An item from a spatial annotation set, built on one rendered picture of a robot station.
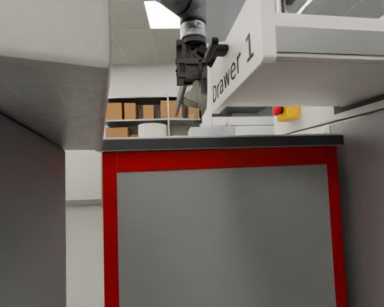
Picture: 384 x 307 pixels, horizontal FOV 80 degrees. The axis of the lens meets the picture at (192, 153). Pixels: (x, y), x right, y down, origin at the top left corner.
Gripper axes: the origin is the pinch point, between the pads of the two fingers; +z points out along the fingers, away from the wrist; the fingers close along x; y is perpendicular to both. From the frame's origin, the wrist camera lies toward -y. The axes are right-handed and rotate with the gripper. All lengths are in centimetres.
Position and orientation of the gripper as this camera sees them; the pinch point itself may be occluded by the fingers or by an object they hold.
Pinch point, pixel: (203, 111)
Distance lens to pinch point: 65.2
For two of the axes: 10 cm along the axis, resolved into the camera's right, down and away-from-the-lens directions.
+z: 0.4, 10.0, -0.5
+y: -9.9, 0.3, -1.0
